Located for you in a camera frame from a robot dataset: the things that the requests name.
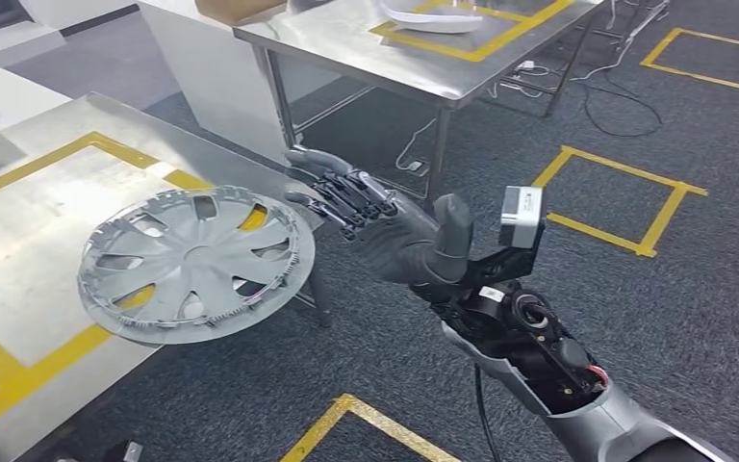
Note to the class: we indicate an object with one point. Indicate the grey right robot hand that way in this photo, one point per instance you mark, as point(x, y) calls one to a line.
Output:
point(408, 248)

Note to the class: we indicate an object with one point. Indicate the silver wheel hubcap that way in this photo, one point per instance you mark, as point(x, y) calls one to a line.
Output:
point(197, 261)

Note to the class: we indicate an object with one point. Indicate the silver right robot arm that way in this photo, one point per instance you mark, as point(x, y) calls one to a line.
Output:
point(599, 427)

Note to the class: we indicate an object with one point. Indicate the white plastic car part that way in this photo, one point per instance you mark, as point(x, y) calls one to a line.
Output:
point(433, 24)

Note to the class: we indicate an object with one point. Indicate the stainless steel workbench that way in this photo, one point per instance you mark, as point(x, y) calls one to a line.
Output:
point(25, 210)

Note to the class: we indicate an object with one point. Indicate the yellow floor tape square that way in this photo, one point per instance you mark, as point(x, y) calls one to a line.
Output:
point(656, 223)
point(344, 403)

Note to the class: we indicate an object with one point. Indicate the stainless steel table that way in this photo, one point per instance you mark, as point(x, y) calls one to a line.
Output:
point(344, 38)

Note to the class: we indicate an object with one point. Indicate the yellow table marking tape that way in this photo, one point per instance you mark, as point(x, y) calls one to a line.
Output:
point(25, 376)
point(522, 29)

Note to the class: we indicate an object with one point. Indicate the white cabinet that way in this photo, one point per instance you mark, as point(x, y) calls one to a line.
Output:
point(216, 76)

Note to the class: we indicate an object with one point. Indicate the cardboard box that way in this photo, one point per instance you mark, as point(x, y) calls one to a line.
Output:
point(235, 9)

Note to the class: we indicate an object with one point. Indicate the white desk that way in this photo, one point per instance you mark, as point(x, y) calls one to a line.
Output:
point(12, 89)

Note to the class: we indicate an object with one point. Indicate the black right camera bracket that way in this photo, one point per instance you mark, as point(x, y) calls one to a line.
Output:
point(503, 264)

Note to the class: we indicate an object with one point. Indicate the black camera bracket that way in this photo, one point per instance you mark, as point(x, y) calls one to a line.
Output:
point(124, 451)
point(503, 264)

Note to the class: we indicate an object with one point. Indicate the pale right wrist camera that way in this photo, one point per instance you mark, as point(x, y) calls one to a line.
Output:
point(521, 217)

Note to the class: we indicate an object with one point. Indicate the black left camera bracket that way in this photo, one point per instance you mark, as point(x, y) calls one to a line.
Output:
point(124, 451)

